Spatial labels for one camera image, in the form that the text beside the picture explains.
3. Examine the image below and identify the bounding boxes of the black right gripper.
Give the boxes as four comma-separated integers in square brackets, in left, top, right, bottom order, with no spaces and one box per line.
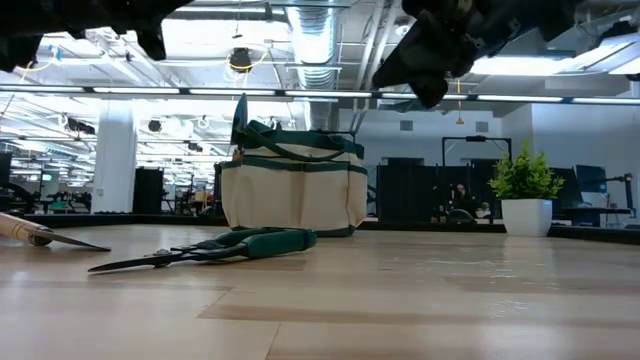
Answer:
[372,0,581,109]

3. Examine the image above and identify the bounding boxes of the cream green canvas gardening bag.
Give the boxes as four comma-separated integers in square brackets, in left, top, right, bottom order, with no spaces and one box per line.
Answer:
[219,118,369,239]

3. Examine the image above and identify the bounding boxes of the pointed steel trowel wooden handle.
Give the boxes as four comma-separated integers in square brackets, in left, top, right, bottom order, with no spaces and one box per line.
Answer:
[0,212,112,252]

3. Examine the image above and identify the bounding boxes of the green-handled garden shears with latch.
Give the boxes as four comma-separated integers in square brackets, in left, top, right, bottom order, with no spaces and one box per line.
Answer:
[88,228,319,274]

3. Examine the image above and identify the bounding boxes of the bright ceiling light panel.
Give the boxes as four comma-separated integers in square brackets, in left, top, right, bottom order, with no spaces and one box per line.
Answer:
[469,34,640,77]

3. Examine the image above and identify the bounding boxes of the black partition panels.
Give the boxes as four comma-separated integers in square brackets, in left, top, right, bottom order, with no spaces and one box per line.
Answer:
[377,158,501,222]

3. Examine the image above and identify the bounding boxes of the person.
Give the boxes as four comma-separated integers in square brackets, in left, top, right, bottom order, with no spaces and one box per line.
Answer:
[451,183,477,217]

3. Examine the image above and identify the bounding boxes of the white room pillar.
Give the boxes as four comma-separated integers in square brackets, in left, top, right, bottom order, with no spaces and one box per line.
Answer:
[92,99,138,215]

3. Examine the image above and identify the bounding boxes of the long ceiling light strip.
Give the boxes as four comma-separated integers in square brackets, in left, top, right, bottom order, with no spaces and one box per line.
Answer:
[0,84,640,105]

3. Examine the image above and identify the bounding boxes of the black ceiling-hung device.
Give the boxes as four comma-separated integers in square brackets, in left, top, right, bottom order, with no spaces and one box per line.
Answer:
[229,47,253,74]

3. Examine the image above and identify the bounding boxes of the green plant in white pot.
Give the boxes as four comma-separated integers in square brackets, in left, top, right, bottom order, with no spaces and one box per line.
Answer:
[488,142,565,238]

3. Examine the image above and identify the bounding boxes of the black cabinet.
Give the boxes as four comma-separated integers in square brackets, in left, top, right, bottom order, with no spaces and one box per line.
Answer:
[133,167,165,215]

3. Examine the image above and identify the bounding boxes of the background blue monitor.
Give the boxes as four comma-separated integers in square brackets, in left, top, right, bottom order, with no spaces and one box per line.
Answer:
[574,164,609,197]

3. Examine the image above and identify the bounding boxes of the black stand frame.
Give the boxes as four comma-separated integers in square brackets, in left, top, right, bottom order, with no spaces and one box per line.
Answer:
[442,135,512,169]

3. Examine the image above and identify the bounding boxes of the silver spiral ventilation duct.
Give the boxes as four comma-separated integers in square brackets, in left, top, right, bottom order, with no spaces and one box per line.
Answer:
[287,0,341,91]

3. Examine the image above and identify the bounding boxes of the black aluminium table frame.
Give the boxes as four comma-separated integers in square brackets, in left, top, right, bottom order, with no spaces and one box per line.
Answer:
[0,212,640,246]

